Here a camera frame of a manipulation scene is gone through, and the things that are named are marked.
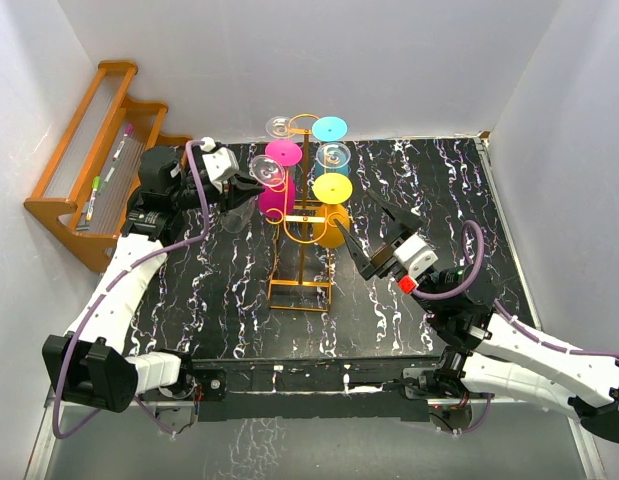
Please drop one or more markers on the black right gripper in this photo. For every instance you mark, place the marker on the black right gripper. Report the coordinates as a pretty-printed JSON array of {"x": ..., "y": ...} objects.
[{"x": 382, "y": 263}]

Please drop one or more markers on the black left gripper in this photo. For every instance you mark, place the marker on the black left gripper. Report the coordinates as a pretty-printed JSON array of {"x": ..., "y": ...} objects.
[{"x": 235, "y": 193}]

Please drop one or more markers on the magenta plastic wine glass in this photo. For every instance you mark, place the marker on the magenta plastic wine glass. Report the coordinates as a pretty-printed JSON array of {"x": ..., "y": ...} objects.
[{"x": 274, "y": 200}]

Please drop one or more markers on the clear wine glass front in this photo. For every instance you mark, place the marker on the clear wine glass front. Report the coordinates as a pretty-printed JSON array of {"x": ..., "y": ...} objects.
[{"x": 263, "y": 169}]

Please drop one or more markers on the grey clear wine glass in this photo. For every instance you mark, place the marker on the grey clear wine glass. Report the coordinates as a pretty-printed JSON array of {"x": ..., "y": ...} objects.
[{"x": 279, "y": 127}]

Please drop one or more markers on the orange plastic wine glass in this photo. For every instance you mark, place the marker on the orange plastic wine glass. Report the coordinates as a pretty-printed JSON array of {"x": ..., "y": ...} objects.
[{"x": 332, "y": 190}]

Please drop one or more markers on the clear flute glass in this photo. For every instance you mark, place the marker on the clear flute glass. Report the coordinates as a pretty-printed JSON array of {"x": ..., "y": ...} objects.
[{"x": 333, "y": 155}]

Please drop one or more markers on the blue plastic wine glass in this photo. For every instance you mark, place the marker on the blue plastic wine glass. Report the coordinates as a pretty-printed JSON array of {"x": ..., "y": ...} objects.
[{"x": 330, "y": 129}]

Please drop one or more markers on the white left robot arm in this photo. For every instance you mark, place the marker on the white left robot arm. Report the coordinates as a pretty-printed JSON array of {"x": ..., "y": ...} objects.
[{"x": 87, "y": 364}]

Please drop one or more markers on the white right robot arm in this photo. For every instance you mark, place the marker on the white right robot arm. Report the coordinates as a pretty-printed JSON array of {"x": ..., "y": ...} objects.
[{"x": 488, "y": 350}]

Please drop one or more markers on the wooden stepped shelf rack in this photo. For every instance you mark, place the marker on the wooden stepped shelf rack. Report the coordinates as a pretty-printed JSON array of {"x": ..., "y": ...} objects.
[{"x": 84, "y": 151}]

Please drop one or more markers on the pink cap marker pen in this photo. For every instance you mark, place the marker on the pink cap marker pen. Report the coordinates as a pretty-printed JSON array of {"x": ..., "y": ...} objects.
[{"x": 127, "y": 133}]

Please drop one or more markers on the green cap marker pen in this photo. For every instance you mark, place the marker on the green cap marker pen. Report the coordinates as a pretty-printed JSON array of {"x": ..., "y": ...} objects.
[{"x": 93, "y": 197}]

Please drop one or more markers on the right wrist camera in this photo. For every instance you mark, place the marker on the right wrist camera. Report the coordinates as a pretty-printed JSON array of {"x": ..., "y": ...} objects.
[{"x": 415, "y": 256}]

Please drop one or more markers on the gold wire glass rack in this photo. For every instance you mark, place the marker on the gold wire glass rack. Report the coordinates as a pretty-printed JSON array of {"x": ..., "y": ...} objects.
[{"x": 302, "y": 275}]

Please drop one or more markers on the aluminium frame rail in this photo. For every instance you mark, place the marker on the aluminium frame rail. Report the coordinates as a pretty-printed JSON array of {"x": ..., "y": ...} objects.
[{"x": 321, "y": 436}]

